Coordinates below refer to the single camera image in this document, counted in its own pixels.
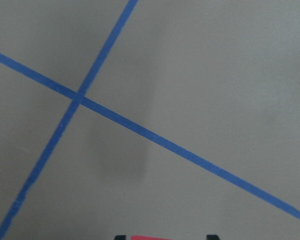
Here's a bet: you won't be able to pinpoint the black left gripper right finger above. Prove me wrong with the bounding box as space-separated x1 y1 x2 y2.
206 234 220 240

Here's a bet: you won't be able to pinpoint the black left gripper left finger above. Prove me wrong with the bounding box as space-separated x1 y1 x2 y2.
114 235 126 240

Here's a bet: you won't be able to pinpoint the red block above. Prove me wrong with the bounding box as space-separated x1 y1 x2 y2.
130 235 170 240

